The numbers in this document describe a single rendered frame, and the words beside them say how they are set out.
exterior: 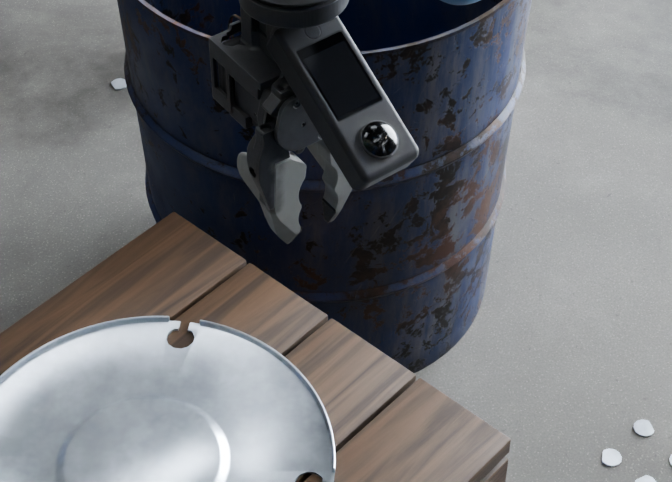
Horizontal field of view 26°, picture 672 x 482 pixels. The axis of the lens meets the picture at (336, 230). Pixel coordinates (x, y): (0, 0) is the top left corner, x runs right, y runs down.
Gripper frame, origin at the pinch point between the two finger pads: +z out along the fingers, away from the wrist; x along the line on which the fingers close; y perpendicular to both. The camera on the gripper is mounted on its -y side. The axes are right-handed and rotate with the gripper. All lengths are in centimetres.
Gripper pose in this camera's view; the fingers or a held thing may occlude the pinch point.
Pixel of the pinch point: (314, 223)
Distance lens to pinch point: 104.6
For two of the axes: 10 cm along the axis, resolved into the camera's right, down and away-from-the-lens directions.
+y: -6.0, -5.7, 5.7
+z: -0.1, 7.1, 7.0
